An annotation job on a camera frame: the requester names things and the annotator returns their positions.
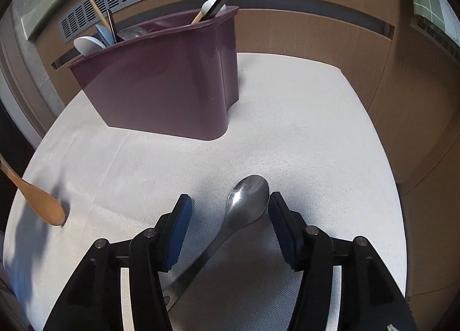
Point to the pale blue spoon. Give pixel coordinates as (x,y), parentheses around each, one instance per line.
(103,34)

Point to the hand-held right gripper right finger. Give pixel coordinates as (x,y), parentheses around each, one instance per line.
(284,230)

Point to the white tablecloth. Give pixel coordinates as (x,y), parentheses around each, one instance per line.
(287,119)

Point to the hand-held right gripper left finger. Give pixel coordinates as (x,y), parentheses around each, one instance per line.
(179,234)

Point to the wooden spoon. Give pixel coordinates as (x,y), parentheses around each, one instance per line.
(43,205)

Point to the purple utensil holder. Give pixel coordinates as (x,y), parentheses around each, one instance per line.
(161,83)

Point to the plain metal spoon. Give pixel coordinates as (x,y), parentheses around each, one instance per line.
(248,198)

